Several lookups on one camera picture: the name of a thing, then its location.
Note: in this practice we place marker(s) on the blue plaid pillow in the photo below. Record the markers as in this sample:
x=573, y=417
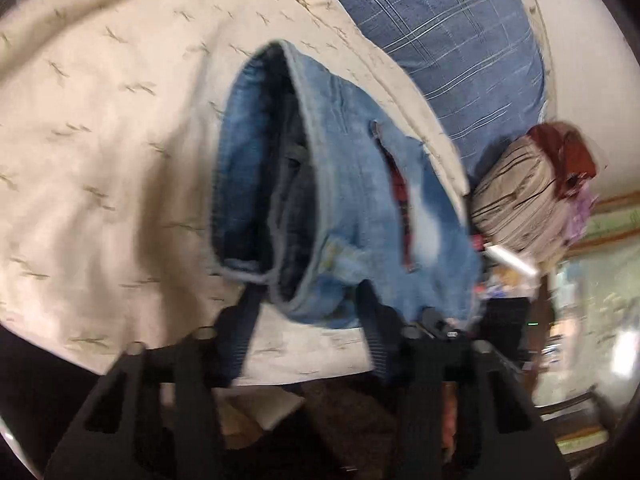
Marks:
x=450, y=60

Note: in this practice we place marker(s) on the striped floral pillow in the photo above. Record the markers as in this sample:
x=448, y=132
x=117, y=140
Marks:
x=515, y=195

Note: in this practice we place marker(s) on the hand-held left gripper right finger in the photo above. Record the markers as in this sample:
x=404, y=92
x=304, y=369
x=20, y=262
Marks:
x=380, y=345

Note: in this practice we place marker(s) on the black device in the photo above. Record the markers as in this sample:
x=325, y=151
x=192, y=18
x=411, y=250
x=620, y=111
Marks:
x=502, y=325

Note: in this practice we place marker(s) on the blue denim pants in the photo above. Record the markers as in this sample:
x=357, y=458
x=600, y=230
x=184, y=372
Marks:
x=350, y=185

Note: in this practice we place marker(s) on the wooden frame panel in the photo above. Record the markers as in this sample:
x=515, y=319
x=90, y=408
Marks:
x=610, y=205

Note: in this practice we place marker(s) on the purple cloth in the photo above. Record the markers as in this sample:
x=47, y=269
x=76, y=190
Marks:
x=580, y=215

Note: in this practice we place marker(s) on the cream leaf-print blanket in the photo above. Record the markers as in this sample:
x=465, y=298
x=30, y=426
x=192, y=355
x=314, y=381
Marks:
x=100, y=135

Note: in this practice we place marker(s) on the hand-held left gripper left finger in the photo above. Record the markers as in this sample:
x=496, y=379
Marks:
x=239, y=345

